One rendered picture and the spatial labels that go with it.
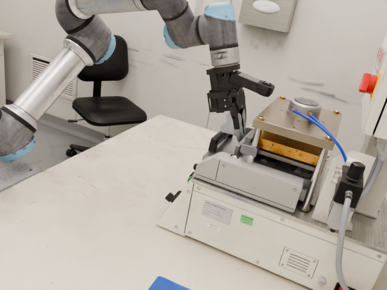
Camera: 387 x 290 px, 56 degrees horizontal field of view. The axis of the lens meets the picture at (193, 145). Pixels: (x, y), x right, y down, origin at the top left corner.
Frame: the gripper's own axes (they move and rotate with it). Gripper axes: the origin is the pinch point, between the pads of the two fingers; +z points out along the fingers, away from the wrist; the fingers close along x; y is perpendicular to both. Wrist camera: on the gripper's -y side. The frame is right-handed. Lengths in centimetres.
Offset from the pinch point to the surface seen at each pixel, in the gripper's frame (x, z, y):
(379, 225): 7.2, 19.7, -32.7
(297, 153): 10.2, 0.9, -16.1
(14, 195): 29, 6, 58
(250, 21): -136, -35, 32
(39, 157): -94, 37, 193
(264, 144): 10.2, -1.5, -8.5
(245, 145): 13.6, -2.4, -5.1
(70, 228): 31, 13, 38
